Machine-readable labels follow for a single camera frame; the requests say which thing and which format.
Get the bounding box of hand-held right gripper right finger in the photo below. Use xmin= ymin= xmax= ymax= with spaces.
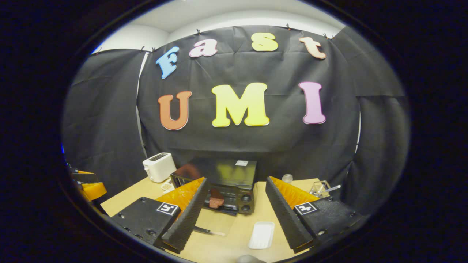
xmin=265 ymin=176 xmax=363 ymax=254

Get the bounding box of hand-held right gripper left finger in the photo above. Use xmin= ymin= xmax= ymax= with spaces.
xmin=110 ymin=177 xmax=209 ymax=254

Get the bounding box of brown meat piece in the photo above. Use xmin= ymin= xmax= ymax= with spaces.
xmin=209 ymin=189 xmax=225 ymax=209

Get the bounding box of black electric oven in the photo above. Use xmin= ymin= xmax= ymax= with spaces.
xmin=170 ymin=158 xmax=257 ymax=236

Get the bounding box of white rectangular tray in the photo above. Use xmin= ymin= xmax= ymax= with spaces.
xmin=248 ymin=221 xmax=275 ymax=250

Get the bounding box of clear glass jar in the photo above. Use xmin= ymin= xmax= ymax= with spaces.
xmin=310 ymin=180 xmax=331 ymax=198

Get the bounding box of white toaster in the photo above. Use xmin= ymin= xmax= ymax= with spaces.
xmin=143 ymin=152 xmax=177 ymax=183

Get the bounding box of black backdrop cloth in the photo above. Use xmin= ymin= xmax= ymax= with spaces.
xmin=62 ymin=25 xmax=411 ymax=220

